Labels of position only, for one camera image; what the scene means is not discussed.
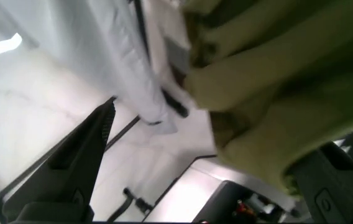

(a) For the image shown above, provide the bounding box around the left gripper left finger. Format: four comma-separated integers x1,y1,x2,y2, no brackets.
2,96,117,223

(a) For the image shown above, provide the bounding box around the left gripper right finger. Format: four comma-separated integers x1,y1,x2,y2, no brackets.
288,141,353,223

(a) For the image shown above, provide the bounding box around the green garment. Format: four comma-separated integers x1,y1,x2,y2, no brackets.
182,0,353,195

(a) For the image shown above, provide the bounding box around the pale grey garment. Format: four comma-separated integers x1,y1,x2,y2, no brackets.
24,0,196,135

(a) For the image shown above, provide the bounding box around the black clothes rack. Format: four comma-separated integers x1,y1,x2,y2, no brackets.
0,114,142,223

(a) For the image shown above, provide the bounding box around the white curtain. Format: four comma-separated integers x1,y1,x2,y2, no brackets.
0,0,40,50

